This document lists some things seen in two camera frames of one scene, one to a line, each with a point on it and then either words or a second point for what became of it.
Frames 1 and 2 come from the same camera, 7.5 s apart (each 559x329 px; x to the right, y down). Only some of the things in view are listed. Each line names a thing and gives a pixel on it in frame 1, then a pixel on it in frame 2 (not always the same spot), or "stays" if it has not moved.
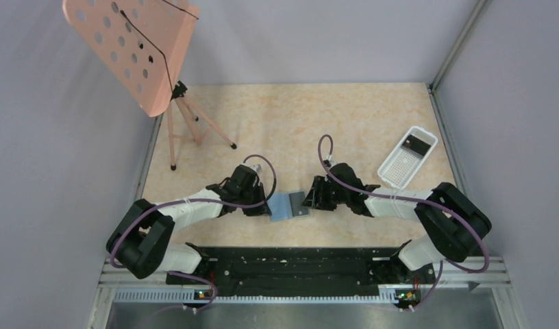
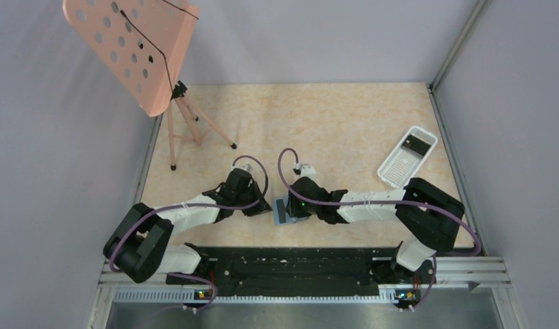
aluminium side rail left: [152, 141] stays
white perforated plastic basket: [403, 164] stays
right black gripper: [316, 196] → [292, 208]
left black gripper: [261, 210] stays
